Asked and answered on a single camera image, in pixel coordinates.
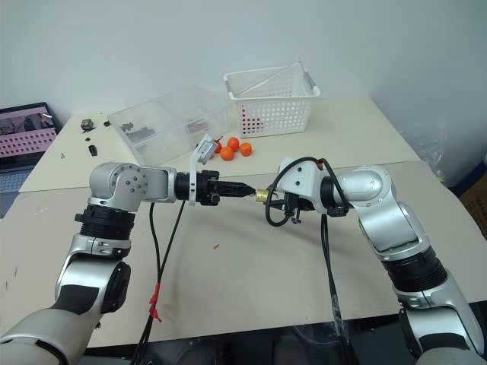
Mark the orange ball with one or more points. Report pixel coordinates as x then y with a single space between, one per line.
218 146
246 149
233 143
227 153

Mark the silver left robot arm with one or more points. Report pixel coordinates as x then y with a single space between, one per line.
114 182

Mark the white perforated plastic basket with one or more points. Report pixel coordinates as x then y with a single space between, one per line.
274 110

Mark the small dark cube part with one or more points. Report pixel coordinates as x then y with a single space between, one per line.
87 124

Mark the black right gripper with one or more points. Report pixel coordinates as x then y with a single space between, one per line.
295 203

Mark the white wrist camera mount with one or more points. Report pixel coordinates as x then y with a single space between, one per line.
195 167
300 176

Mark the black rectangular small part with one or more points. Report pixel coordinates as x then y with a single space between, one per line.
93 150

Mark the brass padlock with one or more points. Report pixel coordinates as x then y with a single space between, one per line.
261 194

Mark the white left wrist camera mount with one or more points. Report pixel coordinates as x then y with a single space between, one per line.
195 167

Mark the red items in basket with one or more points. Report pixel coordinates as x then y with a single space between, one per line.
249 121

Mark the clear plastic rod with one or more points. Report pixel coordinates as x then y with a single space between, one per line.
266 78

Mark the clear plastic bag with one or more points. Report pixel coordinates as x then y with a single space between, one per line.
445 152

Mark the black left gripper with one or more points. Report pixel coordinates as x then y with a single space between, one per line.
207 188

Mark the open laptop computer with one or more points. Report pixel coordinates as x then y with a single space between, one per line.
23 133

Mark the black parts in box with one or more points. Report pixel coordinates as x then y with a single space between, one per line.
141 134

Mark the brown cardboard box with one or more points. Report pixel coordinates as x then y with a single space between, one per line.
475 207

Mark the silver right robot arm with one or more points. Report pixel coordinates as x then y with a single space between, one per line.
384 213

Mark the clear plastic compartment box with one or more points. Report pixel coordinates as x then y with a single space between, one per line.
167 118

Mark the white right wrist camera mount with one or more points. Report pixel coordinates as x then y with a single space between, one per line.
300 176

